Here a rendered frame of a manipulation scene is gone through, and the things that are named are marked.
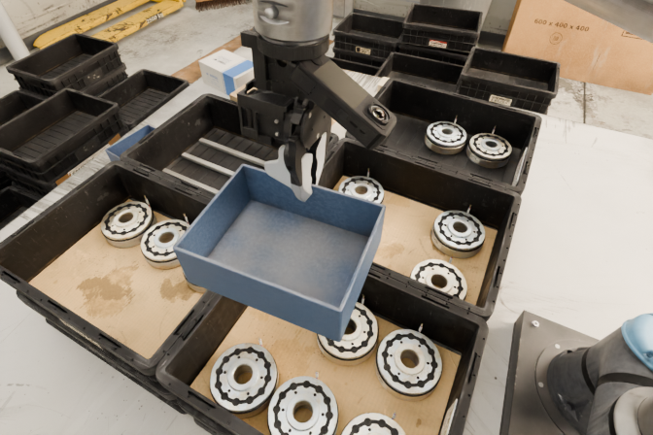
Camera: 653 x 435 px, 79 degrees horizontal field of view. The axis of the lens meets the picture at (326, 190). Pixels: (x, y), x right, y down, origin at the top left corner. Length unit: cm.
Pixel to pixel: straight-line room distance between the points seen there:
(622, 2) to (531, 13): 296
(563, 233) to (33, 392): 121
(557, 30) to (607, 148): 196
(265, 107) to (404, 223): 53
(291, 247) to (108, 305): 43
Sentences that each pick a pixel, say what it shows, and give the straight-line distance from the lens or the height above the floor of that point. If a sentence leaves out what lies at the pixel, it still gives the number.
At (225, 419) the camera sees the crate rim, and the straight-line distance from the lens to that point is 60.
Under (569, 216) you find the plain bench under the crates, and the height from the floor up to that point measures 70.
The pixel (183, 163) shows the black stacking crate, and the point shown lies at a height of 83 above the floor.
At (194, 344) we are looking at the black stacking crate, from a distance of 68.
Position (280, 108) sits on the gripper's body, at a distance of 42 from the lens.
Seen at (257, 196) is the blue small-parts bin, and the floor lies 109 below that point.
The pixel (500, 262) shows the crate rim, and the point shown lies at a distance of 75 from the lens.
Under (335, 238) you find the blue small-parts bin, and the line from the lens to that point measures 53.
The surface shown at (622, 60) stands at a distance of 349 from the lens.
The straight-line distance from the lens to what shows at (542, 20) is 338.
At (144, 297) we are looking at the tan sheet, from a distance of 84.
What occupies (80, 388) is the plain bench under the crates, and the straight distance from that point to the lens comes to 96.
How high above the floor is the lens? 150
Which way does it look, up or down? 46 degrees down
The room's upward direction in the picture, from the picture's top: straight up
